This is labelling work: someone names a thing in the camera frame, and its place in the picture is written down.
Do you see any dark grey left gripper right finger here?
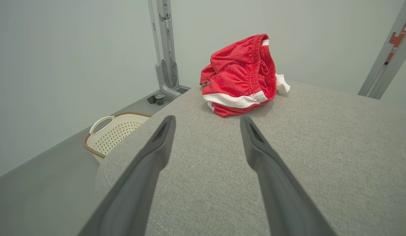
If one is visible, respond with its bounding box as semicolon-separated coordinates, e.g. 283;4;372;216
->
240;115;336;236

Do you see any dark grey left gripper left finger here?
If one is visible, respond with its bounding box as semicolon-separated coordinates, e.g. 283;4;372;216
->
78;115;176;236

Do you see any red garment with white band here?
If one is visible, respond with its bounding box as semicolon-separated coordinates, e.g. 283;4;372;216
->
199;33;291;117

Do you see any cream perforated laundry basket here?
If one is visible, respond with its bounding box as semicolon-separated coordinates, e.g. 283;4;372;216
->
83;111;152;164

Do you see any orange label strip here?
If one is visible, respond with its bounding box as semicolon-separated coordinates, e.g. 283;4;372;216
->
384;19;406;65

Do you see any grey metal frame post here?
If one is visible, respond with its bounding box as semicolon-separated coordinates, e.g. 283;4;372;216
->
147;0;191;105
358;0;406;100

